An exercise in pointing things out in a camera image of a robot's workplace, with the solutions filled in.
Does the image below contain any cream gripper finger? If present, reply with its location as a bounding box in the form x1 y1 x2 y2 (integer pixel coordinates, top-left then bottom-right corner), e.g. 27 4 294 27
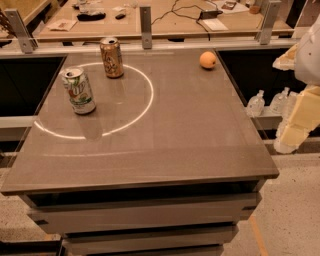
272 44 298 71
273 85 320 154

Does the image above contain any orange fruit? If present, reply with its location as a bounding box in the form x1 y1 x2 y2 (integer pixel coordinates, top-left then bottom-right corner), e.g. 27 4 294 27
199 51 216 69

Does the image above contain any brown gold soda can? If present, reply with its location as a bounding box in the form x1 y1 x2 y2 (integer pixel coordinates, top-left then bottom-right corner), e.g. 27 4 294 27
100 37 124 78

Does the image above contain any green white 7up can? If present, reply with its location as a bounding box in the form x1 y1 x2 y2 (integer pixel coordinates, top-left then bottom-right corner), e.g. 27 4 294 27
62 66 96 115

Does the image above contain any clear sanitizer bottle right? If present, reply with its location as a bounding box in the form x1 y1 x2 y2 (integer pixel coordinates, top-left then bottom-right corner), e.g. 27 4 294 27
269 87 290 114

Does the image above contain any clear sanitizer bottle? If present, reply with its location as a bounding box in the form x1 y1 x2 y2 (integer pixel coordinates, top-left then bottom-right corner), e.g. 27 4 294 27
246 90 265 117
269 87 290 114

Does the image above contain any clear sanitizer bottle left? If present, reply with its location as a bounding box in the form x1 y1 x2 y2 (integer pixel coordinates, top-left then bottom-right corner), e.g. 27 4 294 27
246 90 265 117

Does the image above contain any white paper sheet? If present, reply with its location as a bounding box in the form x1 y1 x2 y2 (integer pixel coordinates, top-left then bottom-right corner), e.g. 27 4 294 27
204 18 227 31

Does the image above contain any black power adapter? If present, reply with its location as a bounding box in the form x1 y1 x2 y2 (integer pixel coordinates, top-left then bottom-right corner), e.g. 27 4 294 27
199 10 222 20

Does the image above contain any grey drawer cabinet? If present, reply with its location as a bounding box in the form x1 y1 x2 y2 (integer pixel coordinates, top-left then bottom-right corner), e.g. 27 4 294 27
18 179 268 256

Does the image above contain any small black device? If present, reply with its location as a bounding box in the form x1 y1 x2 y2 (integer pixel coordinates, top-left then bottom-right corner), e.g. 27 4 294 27
115 13 126 20

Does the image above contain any black flat object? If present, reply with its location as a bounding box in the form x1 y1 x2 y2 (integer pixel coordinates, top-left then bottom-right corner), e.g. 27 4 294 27
77 12 106 21

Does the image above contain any tan paper packet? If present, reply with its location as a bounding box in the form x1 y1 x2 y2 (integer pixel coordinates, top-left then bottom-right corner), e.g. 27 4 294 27
48 19 77 31

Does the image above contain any wooden background table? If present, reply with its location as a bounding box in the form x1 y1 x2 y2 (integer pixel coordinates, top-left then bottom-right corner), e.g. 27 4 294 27
33 0 296 43

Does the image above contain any grey metal bracket right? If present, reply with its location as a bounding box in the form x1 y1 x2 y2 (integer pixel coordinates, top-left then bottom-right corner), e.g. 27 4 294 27
255 0 281 45

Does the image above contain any grey metal bracket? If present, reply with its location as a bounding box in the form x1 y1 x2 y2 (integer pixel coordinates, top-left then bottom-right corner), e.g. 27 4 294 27
5 8 38 54
139 6 152 49
255 0 281 45

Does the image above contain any black cable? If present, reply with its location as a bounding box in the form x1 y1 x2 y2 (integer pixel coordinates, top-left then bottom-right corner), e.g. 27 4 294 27
150 0 221 42

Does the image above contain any grey metal bracket middle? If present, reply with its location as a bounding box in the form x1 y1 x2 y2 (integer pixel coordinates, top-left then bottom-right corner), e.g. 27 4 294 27
139 6 152 49

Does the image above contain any grey metal bracket left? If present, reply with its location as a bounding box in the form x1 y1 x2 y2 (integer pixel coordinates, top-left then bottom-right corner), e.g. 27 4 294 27
5 8 38 54

